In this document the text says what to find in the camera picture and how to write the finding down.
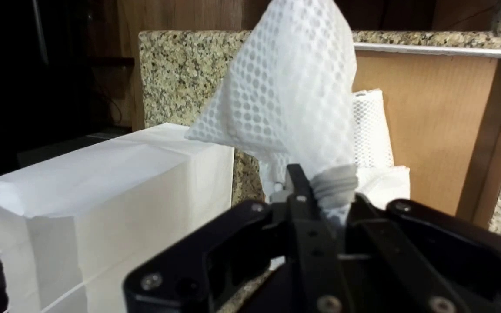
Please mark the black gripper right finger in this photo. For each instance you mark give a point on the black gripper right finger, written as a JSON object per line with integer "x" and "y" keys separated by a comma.
{"x": 435, "y": 262}

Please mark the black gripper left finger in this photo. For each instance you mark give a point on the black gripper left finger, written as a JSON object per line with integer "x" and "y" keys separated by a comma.
{"x": 308, "y": 250}

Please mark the white mesh cloth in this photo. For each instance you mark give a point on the white mesh cloth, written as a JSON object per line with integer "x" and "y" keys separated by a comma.
{"x": 291, "y": 88}

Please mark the white paper bag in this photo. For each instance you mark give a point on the white paper bag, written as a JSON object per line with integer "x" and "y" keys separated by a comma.
{"x": 100, "y": 203}

